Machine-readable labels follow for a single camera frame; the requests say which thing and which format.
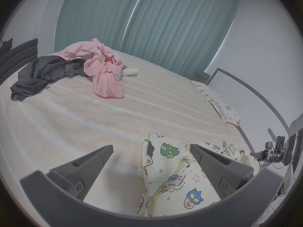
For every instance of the grey garment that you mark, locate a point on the grey garment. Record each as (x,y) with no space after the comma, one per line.
(74,70)

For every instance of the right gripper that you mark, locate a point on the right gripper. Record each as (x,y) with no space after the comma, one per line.
(264,155)

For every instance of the black garment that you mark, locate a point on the black garment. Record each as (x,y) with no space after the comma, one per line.
(37,77)

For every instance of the pink garment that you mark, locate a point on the pink garment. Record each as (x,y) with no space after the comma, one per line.
(104,70)

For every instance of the grey bedside table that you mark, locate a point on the grey bedside table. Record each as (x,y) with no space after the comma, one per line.
(197,76)

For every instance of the white printed pyjama top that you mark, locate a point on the white printed pyjama top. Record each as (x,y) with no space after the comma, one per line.
(170,181)

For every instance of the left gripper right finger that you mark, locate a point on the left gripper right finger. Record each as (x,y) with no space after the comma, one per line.
(210,168)

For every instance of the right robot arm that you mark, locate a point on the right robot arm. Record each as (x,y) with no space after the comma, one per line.
(290,148)

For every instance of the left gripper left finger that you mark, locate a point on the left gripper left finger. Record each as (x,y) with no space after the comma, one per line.
(94,165)

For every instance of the bed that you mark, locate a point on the bed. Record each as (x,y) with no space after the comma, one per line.
(106,117)

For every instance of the white printed pillow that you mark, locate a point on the white printed pillow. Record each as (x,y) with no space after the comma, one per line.
(217,100)

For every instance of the black chest of drawers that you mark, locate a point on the black chest of drawers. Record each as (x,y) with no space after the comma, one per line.
(16,55)

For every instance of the white garment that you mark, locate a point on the white garment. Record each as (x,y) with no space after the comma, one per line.
(129,71)

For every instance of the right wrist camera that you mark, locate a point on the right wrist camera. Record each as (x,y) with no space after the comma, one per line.
(268,145)

